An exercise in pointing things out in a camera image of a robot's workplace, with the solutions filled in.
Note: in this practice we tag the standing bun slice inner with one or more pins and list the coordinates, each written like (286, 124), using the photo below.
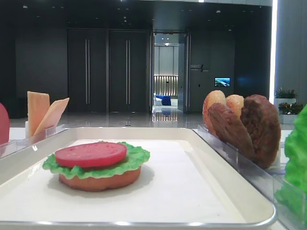
(235, 102)

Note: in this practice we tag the orange cheese slice right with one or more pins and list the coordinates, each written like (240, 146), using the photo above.
(53, 115)

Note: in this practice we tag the standing green lettuce leaf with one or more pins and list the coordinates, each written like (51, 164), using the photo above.
(293, 163)

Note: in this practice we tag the standing brown meat patty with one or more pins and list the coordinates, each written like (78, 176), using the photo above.
(261, 119)

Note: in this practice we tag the tomato slice on tray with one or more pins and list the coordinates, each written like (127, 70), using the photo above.
(98, 154)

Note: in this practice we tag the lettuce leaf on tray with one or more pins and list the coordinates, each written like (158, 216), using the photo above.
(136, 157)

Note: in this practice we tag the wall display screen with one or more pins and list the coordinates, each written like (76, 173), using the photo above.
(221, 82)

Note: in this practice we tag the standing red tomato slice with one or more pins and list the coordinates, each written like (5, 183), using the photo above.
(4, 125)

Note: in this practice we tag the brown meat patty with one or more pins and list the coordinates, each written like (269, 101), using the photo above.
(227, 126)
(261, 119)

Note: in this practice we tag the bottom bun on tray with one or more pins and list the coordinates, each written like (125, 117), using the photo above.
(91, 184)

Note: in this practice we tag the white rectangular tray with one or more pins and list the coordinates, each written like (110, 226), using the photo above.
(185, 185)

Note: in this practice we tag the clear acrylic rack right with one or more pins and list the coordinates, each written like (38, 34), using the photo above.
(268, 182)

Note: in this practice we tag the orange cheese slice left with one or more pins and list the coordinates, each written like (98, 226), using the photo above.
(38, 105)

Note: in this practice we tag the potted plants in planter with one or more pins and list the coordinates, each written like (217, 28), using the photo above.
(288, 108)

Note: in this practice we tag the clear acrylic rack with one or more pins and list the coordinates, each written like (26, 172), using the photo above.
(268, 182)
(17, 144)

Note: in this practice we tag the clear acrylic rack left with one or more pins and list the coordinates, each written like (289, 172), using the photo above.
(17, 144)

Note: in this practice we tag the orange cheese slice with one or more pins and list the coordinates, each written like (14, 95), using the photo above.
(53, 115)
(38, 105)

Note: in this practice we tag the black double door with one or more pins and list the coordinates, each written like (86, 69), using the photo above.
(107, 70)

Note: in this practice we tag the standing bun slice outer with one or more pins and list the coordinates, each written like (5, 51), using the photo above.
(216, 96)

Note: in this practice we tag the standing bun slice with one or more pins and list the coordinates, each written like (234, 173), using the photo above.
(235, 102)
(216, 96)

